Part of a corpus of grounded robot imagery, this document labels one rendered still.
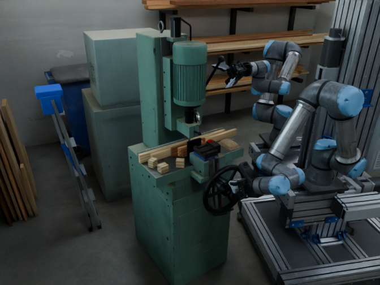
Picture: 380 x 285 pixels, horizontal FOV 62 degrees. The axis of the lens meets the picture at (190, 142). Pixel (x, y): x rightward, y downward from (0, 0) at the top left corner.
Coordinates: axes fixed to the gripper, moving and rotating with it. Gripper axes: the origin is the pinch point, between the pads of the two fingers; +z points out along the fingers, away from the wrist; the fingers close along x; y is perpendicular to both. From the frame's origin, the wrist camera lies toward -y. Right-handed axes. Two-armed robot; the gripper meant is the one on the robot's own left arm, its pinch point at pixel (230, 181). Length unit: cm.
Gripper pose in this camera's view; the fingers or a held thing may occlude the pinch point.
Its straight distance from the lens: 158.8
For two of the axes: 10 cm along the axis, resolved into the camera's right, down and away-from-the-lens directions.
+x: 8.4, -2.2, 4.9
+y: 2.5, 9.7, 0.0
